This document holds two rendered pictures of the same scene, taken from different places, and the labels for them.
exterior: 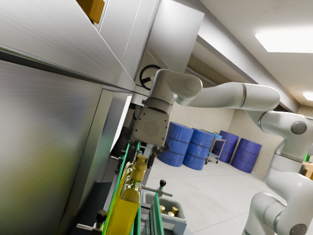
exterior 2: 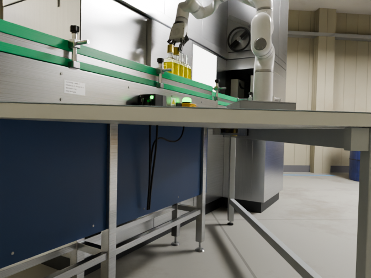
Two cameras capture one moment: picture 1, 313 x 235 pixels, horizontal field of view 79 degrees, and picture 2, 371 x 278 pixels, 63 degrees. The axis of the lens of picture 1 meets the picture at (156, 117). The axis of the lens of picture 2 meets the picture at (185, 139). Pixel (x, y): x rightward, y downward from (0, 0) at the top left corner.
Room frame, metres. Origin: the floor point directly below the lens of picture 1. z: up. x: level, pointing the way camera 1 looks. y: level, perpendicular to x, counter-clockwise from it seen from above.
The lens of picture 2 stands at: (-0.81, -1.07, 0.70)
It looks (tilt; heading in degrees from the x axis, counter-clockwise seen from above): 2 degrees down; 36
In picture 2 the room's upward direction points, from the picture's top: 1 degrees clockwise
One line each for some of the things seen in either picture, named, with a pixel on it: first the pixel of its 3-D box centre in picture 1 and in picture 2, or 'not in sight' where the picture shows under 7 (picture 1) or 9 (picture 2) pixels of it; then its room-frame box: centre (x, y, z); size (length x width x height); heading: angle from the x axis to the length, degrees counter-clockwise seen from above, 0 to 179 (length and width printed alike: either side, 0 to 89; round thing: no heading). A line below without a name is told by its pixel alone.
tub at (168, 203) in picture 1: (161, 212); not in sight; (0.93, -0.18, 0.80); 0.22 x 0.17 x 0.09; 96
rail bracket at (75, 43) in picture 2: not in sight; (79, 47); (-0.25, -0.25, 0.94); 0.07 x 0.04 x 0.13; 96
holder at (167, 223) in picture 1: (155, 212); not in sight; (0.92, -0.15, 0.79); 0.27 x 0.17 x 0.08; 96
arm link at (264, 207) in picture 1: (267, 218); (263, 56); (0.64, -0.48, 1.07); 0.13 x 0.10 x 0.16; 12
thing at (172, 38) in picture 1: (161, 64); (259, 28); (1.97, 0.12, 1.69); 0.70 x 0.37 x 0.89; 6
